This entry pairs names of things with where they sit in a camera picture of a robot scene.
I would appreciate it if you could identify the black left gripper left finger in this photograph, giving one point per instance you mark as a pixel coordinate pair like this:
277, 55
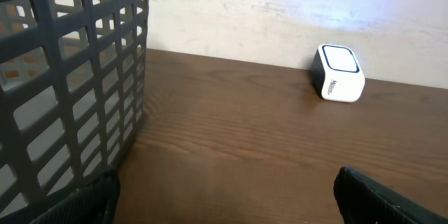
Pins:
95, 202

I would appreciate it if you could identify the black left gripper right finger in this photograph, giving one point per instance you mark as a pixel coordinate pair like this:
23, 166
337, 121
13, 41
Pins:
362, 200

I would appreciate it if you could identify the white barcode scanner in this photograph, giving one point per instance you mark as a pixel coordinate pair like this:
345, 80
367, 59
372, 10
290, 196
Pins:
336, 74

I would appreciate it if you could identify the grey plastic basket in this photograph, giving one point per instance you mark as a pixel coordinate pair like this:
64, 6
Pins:
72, 89

